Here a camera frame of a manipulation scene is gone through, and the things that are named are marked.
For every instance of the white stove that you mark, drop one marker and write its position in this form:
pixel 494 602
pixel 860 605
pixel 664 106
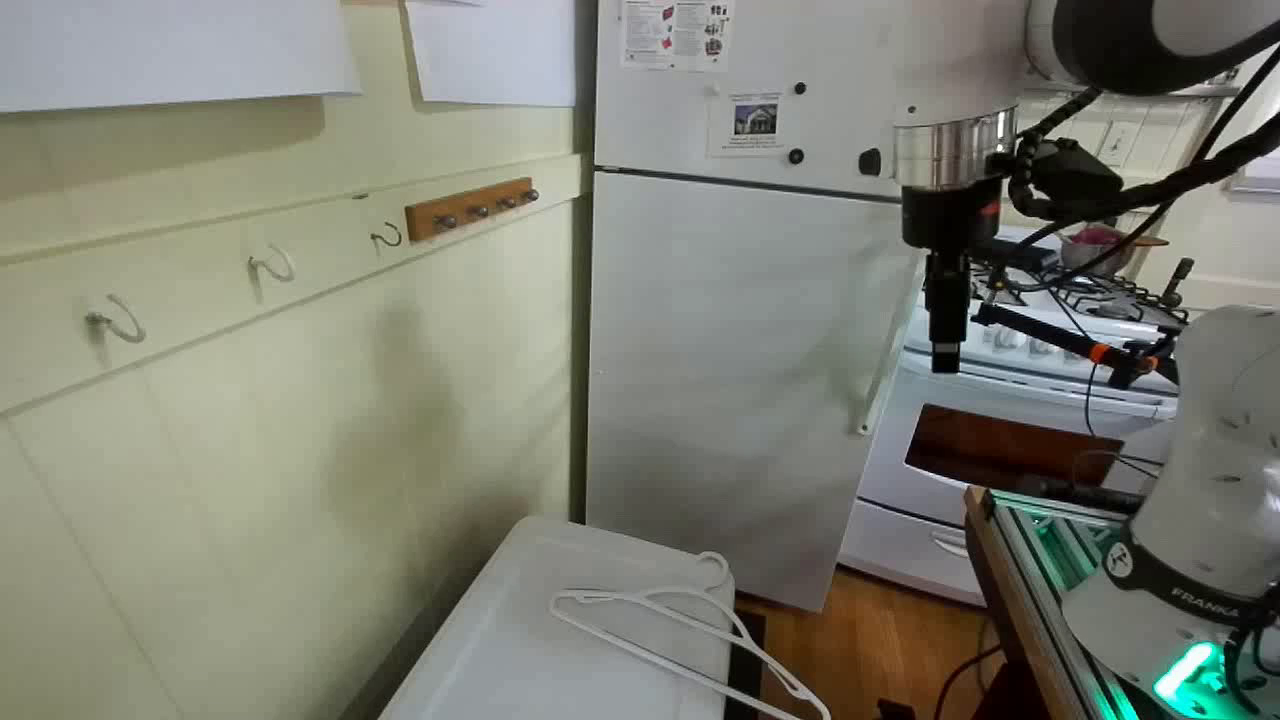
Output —
pixel 934 532

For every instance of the wooden peg rack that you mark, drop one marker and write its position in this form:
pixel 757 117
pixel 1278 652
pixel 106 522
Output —
pixel 469 210

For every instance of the white plastic storage bin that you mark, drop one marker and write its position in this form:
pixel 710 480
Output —
pixel 534 640

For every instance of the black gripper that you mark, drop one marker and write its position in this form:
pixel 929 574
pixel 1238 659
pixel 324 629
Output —
pixel 951 215

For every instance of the white refrigerator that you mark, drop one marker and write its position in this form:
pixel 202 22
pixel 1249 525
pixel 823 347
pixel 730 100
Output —
pixel 723 374

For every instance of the white plastic clothes hanger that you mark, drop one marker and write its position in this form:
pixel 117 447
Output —
pixel 777 663

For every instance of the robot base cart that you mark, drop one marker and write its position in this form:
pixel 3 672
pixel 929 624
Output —
pixel 1045 560

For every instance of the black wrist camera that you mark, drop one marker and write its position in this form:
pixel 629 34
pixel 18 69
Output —
pixel 1066 181

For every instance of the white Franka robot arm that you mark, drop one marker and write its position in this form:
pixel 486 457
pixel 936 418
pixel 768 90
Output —
pixel 1226 443

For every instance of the black rod with orange band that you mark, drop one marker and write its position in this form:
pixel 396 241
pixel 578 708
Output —
pixel 1053 337

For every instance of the small photo fridge magnet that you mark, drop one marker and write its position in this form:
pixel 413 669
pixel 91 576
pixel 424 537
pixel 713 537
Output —
pixel 754 117

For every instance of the white paper sheet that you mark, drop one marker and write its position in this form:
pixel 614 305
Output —
pixel 494 44
pixel 175 44

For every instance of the printed fridge sticker sheet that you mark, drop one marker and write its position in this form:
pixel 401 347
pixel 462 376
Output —
pixel 672 29

